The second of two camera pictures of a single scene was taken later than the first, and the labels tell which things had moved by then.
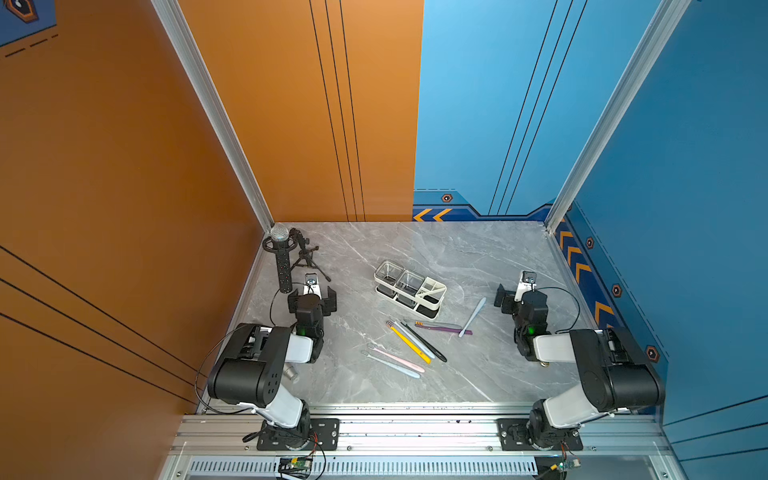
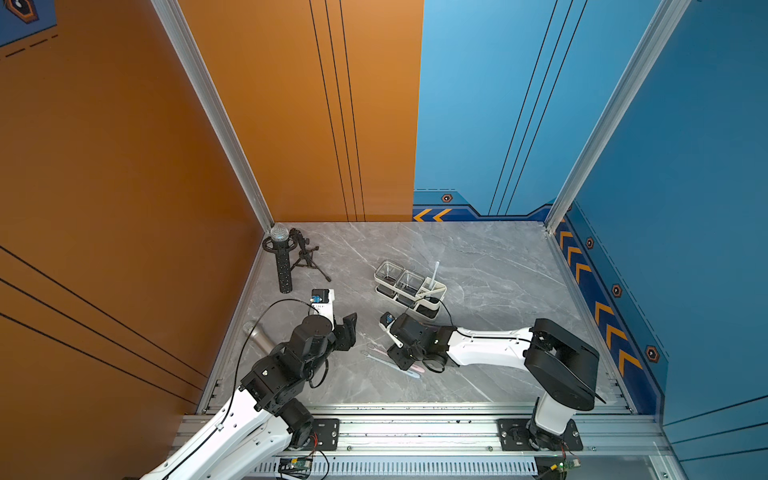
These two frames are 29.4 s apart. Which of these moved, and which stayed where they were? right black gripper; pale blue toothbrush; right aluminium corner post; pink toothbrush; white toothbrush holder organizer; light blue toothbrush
Moved: light blue toothbrush; right black gripper
Stayed: pale blue toothbrush; right aluminium corner post; white toothbrush holder organizer; pink toothbrush
